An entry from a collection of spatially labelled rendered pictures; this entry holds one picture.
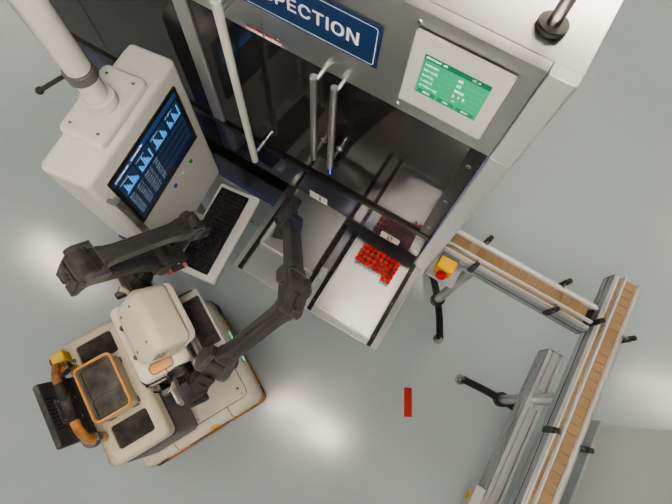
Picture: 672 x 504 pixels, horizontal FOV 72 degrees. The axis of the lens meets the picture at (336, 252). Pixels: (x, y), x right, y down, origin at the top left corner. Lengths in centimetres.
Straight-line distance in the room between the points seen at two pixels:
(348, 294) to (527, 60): 125
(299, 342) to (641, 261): 226
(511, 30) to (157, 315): 118
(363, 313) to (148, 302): 86
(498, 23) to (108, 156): 110
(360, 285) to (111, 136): 108
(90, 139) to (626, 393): 303
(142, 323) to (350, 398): 157
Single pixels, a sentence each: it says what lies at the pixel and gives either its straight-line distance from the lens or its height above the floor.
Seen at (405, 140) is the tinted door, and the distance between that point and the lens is 131.
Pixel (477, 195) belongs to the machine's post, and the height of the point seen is 162.
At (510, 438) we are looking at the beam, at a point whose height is 55.
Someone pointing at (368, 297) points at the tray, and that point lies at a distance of 195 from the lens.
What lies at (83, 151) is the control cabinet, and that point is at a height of 155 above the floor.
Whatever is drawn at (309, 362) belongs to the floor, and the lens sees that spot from 278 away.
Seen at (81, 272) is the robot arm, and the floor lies 161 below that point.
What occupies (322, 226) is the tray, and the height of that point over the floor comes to 88.
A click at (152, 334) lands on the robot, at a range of 148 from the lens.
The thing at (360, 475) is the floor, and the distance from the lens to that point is 281.
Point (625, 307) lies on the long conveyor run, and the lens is 228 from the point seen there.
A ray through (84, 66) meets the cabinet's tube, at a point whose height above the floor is 176.
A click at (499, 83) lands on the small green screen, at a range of 100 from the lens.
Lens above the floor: 277
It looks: 72 degrees down
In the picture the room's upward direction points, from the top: 8 degrees clockwise
